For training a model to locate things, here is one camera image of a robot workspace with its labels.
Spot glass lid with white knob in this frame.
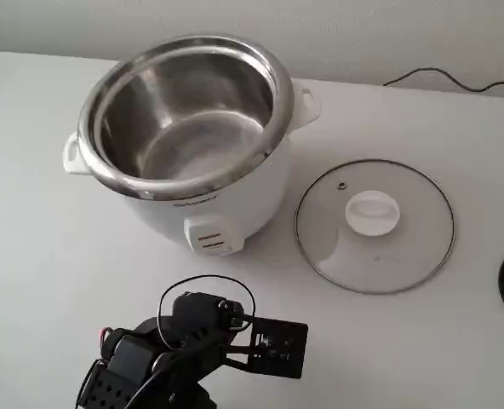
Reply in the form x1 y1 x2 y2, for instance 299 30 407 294
294 158 456 296

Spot black cable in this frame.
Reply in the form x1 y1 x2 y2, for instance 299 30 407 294
382 66 504 93

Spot white electric rice cooker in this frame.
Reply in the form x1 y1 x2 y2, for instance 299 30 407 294
62 36 324 258

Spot black wrist camera mount plate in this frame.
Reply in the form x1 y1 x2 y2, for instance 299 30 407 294
226 314 309 380

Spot thin black looped wire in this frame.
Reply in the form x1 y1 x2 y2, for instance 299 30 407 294
157 274 258 344

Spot stainless steel inner pot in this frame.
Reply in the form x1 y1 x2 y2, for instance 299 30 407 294
93 49 277 182

